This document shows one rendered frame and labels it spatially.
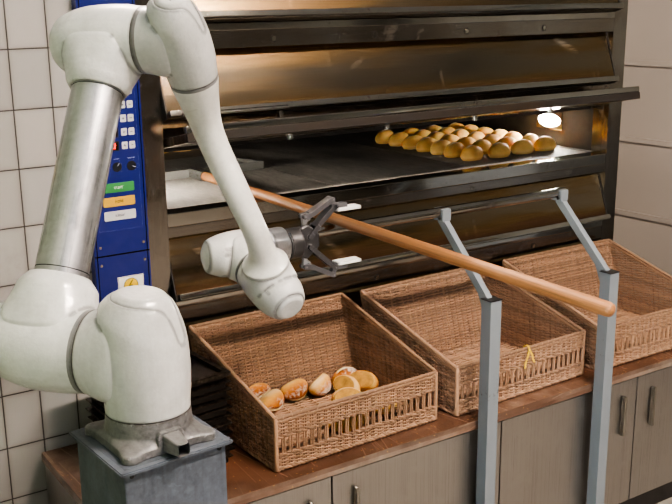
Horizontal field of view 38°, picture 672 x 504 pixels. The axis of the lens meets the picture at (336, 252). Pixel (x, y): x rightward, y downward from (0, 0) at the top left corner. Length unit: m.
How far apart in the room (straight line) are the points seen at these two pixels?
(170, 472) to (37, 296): 0.39
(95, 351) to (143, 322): 0.10
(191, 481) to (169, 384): 0.19
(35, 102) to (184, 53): 0.78
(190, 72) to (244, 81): 0.93
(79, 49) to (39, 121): 0.68
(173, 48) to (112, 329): 0.56
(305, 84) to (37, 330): 1.42
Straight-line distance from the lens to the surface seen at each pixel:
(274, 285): 2.11
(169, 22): 1.91
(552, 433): 3.17
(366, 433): 2.74
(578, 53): 3.72
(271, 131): 2.75
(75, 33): 2.01
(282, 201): 2.83
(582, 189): 3.84
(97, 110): 1.94
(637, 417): 3.47
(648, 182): 6.13
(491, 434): 2.90
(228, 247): 2.23
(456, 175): 3.37
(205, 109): 2.01
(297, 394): 2.97
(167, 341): 1.72
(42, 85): 2.64
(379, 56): 3.14
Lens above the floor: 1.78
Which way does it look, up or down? 15 degrees down
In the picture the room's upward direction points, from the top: 1 degrees counter-clockwise
